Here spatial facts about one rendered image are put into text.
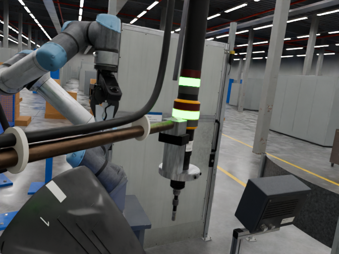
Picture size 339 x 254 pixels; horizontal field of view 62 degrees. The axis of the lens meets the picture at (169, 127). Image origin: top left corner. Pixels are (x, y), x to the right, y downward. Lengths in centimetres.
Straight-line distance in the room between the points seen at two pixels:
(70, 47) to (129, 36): 144
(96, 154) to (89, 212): 78
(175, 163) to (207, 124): 231
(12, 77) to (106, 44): 36
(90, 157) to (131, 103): 120
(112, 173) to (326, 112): 942
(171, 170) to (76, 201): 15
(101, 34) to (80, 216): 61
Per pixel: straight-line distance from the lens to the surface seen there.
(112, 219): 49
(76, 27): 97
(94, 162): 121
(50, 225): 42
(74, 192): 47
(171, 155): 44
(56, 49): 88
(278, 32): 740
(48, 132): 24
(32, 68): 99
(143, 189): 260
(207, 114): 272
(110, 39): 92
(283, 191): 121
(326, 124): 1027
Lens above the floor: 161
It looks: 9 degrees down
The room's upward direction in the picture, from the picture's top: 6 degrees clockwise
